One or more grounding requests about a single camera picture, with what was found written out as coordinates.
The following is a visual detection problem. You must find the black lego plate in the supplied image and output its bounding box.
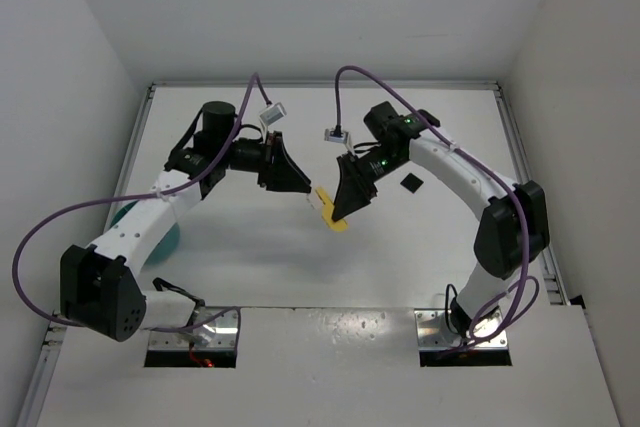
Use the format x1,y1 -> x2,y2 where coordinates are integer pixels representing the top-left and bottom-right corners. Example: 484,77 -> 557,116
400,173 -> 424,194

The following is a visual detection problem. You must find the yellow long lego brick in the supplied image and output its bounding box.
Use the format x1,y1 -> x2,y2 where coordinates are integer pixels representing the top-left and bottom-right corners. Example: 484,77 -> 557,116
314,187 -> 348,233

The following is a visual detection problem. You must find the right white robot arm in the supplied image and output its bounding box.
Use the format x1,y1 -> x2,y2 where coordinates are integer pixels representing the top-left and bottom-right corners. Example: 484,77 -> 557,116
331,102 -> 550,336

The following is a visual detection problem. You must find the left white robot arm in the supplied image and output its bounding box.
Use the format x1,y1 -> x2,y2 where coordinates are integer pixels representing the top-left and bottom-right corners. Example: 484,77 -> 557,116
60,101 -> 311,342

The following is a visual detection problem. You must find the teal round divided container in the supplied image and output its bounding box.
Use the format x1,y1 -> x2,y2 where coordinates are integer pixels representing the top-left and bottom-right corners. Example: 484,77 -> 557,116
110,201 -> 181,266

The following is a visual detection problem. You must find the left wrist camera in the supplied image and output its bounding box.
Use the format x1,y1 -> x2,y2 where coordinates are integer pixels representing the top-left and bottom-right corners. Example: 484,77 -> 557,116
258,102 -> 287,130

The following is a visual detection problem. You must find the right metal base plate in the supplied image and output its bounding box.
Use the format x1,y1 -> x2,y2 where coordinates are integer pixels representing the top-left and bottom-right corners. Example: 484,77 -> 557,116
414,309 -> 509,353

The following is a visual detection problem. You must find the metal base plate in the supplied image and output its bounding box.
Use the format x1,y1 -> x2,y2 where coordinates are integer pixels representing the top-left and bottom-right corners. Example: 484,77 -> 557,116
148,307 -> 242,353
414,309 -> 509,353

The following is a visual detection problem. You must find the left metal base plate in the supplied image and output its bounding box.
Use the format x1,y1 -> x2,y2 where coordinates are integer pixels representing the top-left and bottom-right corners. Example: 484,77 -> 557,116
148,307 -> 242,353

